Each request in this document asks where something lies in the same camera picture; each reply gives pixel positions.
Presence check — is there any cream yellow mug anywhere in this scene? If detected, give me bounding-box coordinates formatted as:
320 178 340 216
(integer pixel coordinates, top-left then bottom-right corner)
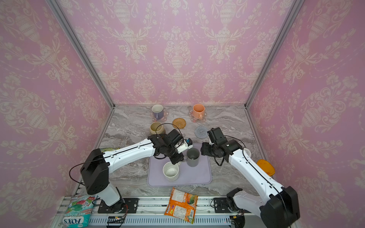
149 122 165 135

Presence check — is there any woven rattan round coaster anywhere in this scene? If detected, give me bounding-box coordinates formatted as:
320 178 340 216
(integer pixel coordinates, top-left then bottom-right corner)
172 118 186 129

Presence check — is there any grey green mug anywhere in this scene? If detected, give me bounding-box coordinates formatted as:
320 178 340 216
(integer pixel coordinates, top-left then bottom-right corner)
186 148 200 167

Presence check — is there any blue knitted round coaster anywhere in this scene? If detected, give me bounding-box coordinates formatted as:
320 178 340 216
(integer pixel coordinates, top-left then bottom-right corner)
194 126 208 139

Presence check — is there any lavender mug white inside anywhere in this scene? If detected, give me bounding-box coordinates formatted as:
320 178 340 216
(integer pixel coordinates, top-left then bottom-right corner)
152 104 164 120

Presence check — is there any peach pink mug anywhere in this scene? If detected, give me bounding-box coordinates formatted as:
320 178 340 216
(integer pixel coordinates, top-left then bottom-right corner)
193 104 205 120

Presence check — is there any pink flower silicone coaster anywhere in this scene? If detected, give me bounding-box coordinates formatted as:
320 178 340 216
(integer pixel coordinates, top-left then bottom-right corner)
150 111 170 123

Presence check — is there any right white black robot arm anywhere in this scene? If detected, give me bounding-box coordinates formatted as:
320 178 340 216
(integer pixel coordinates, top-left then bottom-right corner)
201 140 300 228

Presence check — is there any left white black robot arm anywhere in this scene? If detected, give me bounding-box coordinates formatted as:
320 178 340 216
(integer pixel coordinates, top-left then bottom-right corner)
80 135 193 213

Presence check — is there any lavender plastic tray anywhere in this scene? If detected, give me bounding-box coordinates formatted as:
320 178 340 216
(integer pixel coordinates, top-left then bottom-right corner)
147 156 212 187

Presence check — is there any bottle with orange lid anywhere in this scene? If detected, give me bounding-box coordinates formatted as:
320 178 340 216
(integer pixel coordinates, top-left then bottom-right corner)
257 159 276 176

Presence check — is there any orange snack packet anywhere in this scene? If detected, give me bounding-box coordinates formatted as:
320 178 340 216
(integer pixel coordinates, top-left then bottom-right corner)
164 188 198 224

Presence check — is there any green Fox's candy bag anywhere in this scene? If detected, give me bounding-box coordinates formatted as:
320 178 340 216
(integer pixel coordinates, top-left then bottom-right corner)
100 147 119 153

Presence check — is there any mint Fox's candy bag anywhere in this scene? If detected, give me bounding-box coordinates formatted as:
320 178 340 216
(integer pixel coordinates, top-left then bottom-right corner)
62 195 97 228

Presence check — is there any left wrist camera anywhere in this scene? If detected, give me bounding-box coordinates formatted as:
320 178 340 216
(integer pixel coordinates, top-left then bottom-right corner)
147 129 184 147

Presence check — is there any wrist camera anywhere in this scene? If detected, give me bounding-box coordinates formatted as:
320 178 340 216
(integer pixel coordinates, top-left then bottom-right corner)
207 127 228 146
147 129 184 147

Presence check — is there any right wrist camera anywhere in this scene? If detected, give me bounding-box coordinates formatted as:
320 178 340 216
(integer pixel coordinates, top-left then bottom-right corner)
207 127 228 146

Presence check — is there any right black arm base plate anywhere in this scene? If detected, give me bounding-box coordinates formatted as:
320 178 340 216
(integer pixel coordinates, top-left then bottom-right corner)
211 197 249 214

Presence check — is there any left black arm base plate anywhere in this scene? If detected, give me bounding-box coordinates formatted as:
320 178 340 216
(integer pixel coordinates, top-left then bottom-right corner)
98 198 139 214

